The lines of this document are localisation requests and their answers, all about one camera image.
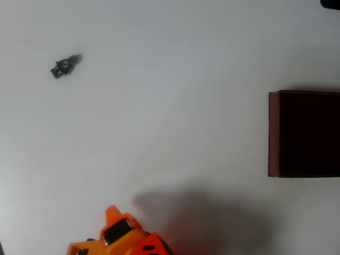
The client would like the black object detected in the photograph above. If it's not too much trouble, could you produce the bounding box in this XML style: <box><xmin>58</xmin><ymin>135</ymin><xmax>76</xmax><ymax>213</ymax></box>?
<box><xmin>320</xmin><ymin>0</ymin><xmax>340</xmax><ymax>11</ymax></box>

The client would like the dark red box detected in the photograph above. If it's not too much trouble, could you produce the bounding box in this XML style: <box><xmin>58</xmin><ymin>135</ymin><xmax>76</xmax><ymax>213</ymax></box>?
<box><xmin>268</xmin><ymin>90</ymin><xmax>340</xmax><ymax>179</ymax></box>

